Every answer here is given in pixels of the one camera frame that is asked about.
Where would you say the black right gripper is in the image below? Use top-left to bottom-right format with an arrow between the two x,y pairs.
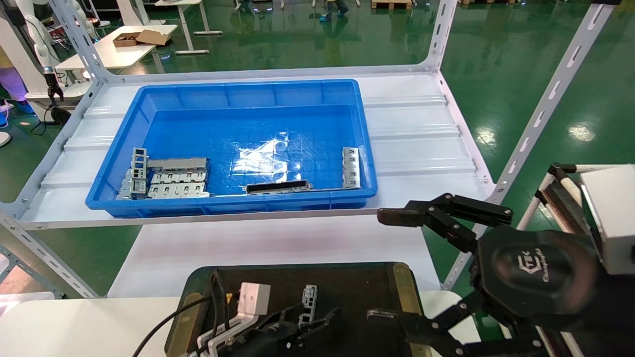
367,192 -> 603,357

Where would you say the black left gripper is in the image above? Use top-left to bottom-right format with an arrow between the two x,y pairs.
231,302 -> 342,357

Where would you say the silver perforated metal part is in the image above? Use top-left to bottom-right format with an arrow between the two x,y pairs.
301,284 -> 319,328

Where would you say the black container with brass edges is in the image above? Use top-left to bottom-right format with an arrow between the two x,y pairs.
164,261 -> 433,357

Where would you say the silver part with black slot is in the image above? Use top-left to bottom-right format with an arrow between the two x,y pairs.
246,179 -> 313,196

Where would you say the flat silver sheet part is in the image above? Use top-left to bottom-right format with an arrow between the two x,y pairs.
147,182 -> 211,200
147,157 -> 209,173
150,170 -> 208,185

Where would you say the pipe cart with black shelves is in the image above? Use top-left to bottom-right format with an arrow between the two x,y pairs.
533,162 -> 635,357

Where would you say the white metal shelf rack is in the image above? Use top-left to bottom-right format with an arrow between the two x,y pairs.
0,0 -> 617,299

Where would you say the blue plastic bin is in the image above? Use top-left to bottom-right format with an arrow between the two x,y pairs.
85,79 -> 379,218

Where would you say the distant walking person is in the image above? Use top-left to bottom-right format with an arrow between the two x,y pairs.
319,0 -> 351,23

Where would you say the white table with cardboard box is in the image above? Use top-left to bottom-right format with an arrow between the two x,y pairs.
55,24 -> 180,71

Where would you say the flat open cardboard box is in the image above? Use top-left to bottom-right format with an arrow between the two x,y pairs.
113,29 -> 171,49

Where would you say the white metal leg table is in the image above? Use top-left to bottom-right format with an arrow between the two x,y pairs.
153,0 -> 224,56

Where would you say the person in purple clothing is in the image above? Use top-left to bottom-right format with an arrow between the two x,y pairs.
0,50 -> 36,116

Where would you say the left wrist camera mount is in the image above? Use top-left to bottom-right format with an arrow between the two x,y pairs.
196,282 -> 272,357

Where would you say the silver slotted bracket part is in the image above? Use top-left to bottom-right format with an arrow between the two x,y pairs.
341,146 -> 362,190

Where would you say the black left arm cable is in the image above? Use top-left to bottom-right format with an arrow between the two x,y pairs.
131,270 -> 234,357

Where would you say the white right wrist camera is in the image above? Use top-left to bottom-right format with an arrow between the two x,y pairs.
579,165 -> 635,277

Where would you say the tilted silver bracket part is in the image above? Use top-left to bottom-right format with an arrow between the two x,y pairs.
115,168 -> 148,201

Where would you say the upright silver frame part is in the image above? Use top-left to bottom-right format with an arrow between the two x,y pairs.
130,147 -> 149,182

